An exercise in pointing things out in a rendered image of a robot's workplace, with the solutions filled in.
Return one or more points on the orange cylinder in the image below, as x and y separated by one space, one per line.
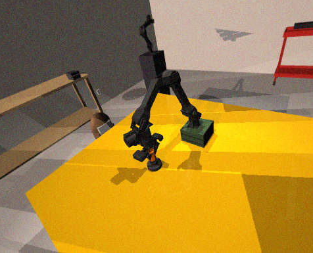
153 156

